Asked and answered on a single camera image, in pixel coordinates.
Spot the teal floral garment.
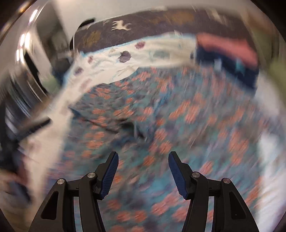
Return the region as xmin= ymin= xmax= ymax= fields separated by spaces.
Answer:
xmin=47 ymin=67 xmax=269 ymax=231

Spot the navy star garment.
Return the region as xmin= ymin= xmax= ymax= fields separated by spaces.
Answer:
xmin=194 ymin=46 xmax=259 ymax=89

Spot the white seashell quilt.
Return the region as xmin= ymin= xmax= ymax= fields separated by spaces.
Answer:
xmin=26 ymin=32 xmax=196 ymax=222

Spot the dark purple deer mattress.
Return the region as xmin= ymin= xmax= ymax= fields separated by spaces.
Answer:
xmin=73 ymin=8 xmax=255 ymax=53

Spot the pink folded garment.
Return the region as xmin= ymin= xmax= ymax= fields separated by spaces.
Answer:
xmin=196 ymin=33 xmax=258 ymax=69

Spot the green pillow right side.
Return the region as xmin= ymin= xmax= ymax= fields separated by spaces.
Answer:
xmin=251 ymin=27 xmax=285 ymax=98

